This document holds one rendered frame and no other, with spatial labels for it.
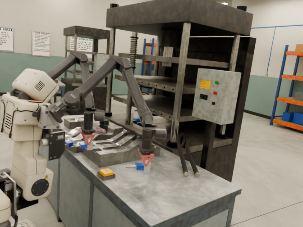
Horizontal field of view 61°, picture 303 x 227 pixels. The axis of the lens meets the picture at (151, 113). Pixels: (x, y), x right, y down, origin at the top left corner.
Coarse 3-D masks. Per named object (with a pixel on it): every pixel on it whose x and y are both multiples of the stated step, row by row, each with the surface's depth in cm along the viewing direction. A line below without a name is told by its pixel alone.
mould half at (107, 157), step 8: (128, 136) 190; (104, 144) 182; (112, 144) 184; (120, 144) 184; (136, 144) 179; (152, 144) 200; (88, 152) 175; (96, 152) 165; (104, 152) 166; (112, 152) 168; (120, 152) 171; (128, 152) 175; (136, 152) 179; (96, 160) 166; (104, 160) 164; (112, 160) 168; (120, 160) 172; (128, 160) 176
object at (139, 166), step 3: (135, 165) 140; (138, 165) 139; (141, 165) 139; (150, 165) 140; (138, 168) 139; (141, 168) 139; (144, 168) 139; (147, 168) 140; (144, 171) 140; (147, 171) 140
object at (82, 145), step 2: (88, 140) 165; (82, 142) 163; (84, 142) 164; (86, 142) 163; (92, 142) 163; (80, 144) 160; (82, 144) 160; (84, 144) 161; (86, 144) 161; (90, 144) 162; (92, 144) 163; (72, 146) 158; (74, 146) 159; (76, 146) 159; (78, 146) 160; (80, 146) 160; (82, 146) 160; (84, 146) 161; (86, 146) 161; (88, 146) 162; (90, 146) 162; (92, 146) 163; (82, 148) 160; (84, 148) 161; (86, 148) 163; (88, 148) 162; (90, 148) 163; (92, 148) 164
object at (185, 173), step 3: (177, 144) 193; (180, 144) 192; (180, 147) 188; (180, 150) 184; (180, 153) 181; (183, 153) 183; (180, 156) 179; (183, 156) 178; (180, 159) 177; (183, 159) 174; (183, 162) 172; (183, 165) 169; (183, 168) 167; (186, 168) 166; (183, 171) 165; (186, 171) 163; (186, 174) 162
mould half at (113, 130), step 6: (96, 126) 223; (108, 126) 219; (114, 126) 221; (120, 126) 223; (72, 132) 206; (108, 132) 214; (114, 132) 213; (78, 138) 197; (90, 138) 195; (96, 138) 197; (102, 138) 202; (108, 138) 208; (78, 144) 186; (72, 150) 185; (78, 150) 184
